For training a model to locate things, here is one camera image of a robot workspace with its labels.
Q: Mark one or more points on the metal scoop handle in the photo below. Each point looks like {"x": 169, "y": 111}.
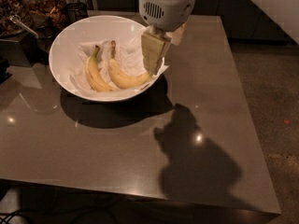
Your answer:
{"x": 15, "y": 19}

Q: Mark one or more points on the dark wire basket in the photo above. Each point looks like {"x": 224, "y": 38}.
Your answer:
{"x": 76, "y": 11}

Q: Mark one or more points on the glass jar with snacks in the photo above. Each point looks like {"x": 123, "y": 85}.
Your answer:
{"x": 9, "y": 8}

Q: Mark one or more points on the yellow banana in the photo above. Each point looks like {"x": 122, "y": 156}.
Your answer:
{"x": 120, "y": 79}
{"x": 92, "y": 73}

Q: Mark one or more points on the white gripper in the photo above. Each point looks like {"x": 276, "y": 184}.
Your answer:
{"x": 165, "y": 11}

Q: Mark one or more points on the white round bowl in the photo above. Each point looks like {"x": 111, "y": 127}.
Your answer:
{"x": 64, "y": 49}

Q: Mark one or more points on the white paper towel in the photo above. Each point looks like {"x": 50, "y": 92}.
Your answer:
{"x": 130, "y": 60}

